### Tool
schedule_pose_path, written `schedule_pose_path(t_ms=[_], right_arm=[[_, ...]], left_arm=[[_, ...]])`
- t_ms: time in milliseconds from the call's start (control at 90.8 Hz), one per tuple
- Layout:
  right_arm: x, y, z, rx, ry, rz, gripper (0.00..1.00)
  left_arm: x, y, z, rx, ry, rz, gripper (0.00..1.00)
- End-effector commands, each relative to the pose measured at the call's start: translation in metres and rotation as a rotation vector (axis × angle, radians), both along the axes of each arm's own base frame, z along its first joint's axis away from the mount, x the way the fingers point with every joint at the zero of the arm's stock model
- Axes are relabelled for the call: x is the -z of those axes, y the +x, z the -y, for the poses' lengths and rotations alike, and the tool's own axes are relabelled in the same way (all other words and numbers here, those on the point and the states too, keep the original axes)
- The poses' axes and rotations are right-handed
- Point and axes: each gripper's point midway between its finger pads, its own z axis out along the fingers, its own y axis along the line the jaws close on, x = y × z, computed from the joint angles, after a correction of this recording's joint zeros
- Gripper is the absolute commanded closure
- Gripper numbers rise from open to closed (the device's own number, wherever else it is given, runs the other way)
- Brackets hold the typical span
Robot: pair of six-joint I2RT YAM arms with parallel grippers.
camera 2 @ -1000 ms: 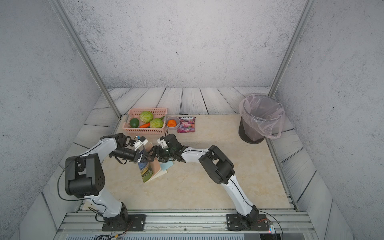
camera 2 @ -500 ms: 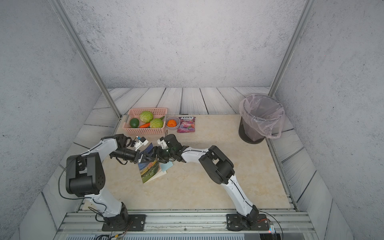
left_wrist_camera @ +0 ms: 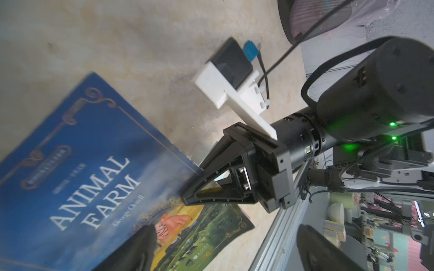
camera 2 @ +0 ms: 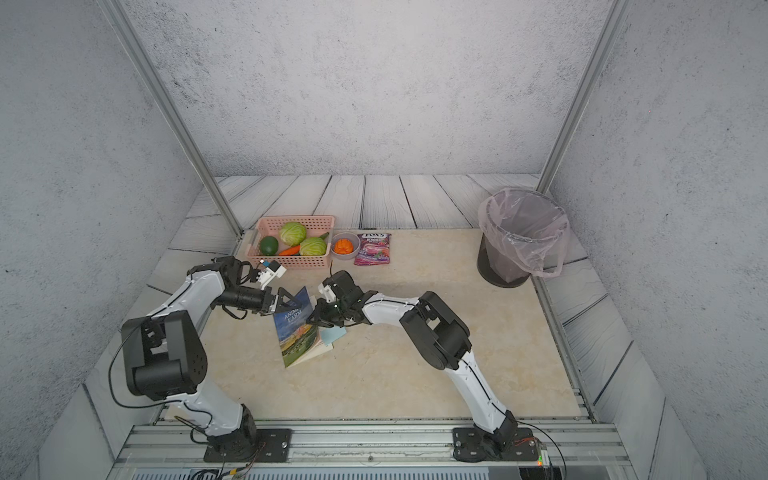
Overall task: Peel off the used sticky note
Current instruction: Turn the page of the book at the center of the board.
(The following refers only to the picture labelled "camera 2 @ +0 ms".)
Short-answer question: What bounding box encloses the small bowl with orange food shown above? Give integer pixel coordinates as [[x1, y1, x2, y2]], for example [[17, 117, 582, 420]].
[[331, 232, 361, 260]]

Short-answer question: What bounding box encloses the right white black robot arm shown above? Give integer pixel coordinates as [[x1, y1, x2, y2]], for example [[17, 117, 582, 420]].
[[309, 292, 518, 450]]

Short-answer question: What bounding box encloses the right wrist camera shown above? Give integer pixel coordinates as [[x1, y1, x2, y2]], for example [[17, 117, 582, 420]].
[[318, 270, 364, 303]]

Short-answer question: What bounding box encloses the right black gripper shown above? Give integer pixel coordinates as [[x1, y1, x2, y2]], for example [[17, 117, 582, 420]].
[[302, 297, 350, 329]]

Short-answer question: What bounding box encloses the pink plastic basket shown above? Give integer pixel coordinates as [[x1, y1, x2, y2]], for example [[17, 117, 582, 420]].
[[244, 215, 336, 269]]

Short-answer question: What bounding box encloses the green cabbage front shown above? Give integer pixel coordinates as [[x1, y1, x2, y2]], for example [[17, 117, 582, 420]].
[[299, 236, 327, 256]]

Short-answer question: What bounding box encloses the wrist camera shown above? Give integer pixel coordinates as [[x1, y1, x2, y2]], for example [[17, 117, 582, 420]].
[[318, 270, 364, 303], [252, 260, 287, 290]]

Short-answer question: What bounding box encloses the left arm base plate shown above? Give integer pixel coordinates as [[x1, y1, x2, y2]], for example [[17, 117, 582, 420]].
[[203, 428, 293, 463]]

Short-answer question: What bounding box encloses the orange carrot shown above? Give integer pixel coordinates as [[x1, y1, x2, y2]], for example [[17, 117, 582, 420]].
[[278, 244, 300, 256]]

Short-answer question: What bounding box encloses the Animal Farm paperback book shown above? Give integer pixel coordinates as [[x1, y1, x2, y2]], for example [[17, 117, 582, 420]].
[[273, 287, 333, 368]]

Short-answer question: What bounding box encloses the dark green avocado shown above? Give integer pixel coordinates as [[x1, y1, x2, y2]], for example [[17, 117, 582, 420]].
[[258, 235, 280, 256]]

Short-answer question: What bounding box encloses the front aluminium rail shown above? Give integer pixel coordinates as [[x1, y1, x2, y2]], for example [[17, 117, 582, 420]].
[[109, 418, 636, 479]]

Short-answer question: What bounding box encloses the aluminium frame post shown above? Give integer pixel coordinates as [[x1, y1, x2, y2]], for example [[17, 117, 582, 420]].
[[98, 0, 244, 238], [536, 0, 631, 194]]

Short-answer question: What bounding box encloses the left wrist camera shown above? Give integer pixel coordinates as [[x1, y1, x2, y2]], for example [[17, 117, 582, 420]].
[[252, 260, 287, 290]]

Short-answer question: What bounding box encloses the blue sticky note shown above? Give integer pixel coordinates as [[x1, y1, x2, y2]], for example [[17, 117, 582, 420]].
[[319, 326, 347, 346]]

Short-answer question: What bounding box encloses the right aluminium frame post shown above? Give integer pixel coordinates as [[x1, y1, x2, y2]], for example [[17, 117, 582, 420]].
[[536, 0, 631, 194]]

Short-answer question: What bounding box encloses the black bin with plastic liner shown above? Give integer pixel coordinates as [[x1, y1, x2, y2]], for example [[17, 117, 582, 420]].
[[477, 187, 571, 288]]

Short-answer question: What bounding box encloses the left aluminium frame post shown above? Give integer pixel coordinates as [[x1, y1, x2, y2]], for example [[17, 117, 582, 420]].
[[98, 0, 244, 238]]

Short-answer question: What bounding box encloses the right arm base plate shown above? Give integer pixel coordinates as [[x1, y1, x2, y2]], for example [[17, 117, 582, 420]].
[[452, 427, 542, 463]]

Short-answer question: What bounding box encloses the green cabbage back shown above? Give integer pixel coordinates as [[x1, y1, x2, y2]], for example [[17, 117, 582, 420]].
[[279, 222, 307, 247]]

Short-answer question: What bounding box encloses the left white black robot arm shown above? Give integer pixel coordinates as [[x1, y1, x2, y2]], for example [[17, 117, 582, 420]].
[[120, 256, 299, 440]]

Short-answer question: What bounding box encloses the purple snack packet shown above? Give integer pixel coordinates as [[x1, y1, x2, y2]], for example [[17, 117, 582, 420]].
[[354, 232, 391, 266]]

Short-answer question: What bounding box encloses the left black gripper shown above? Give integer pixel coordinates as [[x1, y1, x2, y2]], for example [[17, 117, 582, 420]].
[[214, 288, 302, 316]]

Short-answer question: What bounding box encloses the green cabbage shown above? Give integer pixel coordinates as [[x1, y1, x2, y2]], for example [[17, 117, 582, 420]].
[[279, 222, 307, 247], [299, 236, 327, 256]]

